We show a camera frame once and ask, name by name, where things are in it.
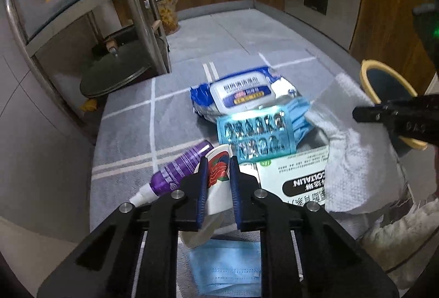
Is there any blue face mask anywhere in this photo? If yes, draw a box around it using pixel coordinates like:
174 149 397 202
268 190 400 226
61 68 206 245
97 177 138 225
188 239 264 297
281 96 321 144

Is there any black pan wooden handle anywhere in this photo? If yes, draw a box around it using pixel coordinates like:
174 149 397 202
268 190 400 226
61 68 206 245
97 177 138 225
92 20 162 55

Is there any silver blue wet wipes pack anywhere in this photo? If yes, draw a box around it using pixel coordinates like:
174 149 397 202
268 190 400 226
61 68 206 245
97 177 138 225
190 66 297 122

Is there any dark round wok lid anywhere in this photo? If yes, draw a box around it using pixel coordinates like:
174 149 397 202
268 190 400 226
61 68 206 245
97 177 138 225
80 41 155 98

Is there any clear bag of yellow snacks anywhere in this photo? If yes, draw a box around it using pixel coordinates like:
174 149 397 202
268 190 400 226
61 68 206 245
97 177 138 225
154 0 179 35

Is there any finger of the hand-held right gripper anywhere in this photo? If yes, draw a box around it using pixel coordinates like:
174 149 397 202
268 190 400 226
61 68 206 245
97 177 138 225
353 100 409 134

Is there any teal pill blister pack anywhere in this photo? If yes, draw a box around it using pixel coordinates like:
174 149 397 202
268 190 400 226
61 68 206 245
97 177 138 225
216 105 297 165

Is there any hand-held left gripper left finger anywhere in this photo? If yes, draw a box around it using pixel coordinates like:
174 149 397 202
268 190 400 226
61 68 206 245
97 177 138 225
36 156 210 298

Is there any white paper towel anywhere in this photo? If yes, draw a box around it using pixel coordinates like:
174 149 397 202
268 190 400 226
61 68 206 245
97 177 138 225
303 73 410 239

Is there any grey plaid mat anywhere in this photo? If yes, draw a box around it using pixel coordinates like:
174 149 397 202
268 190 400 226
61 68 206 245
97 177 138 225
88 46 412 298

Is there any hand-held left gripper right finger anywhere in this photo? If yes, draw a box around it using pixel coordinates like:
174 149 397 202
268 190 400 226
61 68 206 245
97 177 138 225
229 155 400 298

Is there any white medicine box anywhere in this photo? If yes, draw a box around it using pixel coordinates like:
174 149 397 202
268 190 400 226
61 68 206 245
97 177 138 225
255 144 331 206

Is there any small yellow object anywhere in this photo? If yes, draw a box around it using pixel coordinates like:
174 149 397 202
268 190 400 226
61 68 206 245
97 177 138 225
80 97 100 112

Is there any yellow rimmed bowl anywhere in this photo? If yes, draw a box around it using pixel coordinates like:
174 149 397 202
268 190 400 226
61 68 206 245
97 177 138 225
359 59 429 151

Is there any white red paper cup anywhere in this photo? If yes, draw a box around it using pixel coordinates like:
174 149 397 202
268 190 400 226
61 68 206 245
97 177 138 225
180 144 237 249

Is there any grey plastic tray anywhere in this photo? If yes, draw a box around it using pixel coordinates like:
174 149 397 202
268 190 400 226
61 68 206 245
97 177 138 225
10 0 124 41

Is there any purple spray bottle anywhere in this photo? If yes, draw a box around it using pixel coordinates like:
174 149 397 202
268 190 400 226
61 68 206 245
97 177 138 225
130 140 214 207

